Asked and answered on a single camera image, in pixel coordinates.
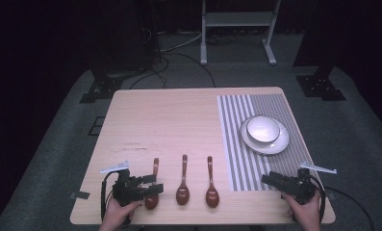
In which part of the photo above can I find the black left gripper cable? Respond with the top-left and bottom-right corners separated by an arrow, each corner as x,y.
99,171 -> 119,223

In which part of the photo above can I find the person's left hand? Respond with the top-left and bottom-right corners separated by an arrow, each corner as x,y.
98,195 -> 143,231

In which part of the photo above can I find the grey striped placemat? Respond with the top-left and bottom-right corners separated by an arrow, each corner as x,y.
216,93 -> 322,193

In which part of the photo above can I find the person's right hand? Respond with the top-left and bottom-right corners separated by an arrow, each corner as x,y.
280,190 -> 323,231

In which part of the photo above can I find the white bowl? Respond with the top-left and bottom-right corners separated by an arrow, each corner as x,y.
239,115 -> 291,156
245,115 -> 281,144

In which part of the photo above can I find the grey tape strip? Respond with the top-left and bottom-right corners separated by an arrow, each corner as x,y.
69,191 -> 91,200

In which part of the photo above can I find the brown wooden spoon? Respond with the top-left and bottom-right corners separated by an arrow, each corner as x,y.
175,154 -> 191,207
205,156 -> 220,209
144,157 -> 161,211

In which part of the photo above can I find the white metal stand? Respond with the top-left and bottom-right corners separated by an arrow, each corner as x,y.
199,0 -> 282,66

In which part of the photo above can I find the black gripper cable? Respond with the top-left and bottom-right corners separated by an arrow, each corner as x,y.
99,171 -> 119,223
309,175 -> 376,231

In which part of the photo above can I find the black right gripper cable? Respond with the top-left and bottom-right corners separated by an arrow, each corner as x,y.
309,175 -> 376,231

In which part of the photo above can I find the black floor cable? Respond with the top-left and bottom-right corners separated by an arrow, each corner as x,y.
128,52 -> 217,90

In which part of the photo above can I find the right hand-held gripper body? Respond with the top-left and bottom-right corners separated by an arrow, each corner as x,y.
283,162 -> 338,206

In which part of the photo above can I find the black stand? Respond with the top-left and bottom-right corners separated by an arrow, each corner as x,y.
78,0 -> 161,105
292,0 -> 347,102

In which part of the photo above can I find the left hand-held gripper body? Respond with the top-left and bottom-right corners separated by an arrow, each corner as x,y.
99,160 -> 145,207

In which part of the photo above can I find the grey floor cable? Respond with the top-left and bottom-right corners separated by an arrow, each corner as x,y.
159,31 -> 203,54

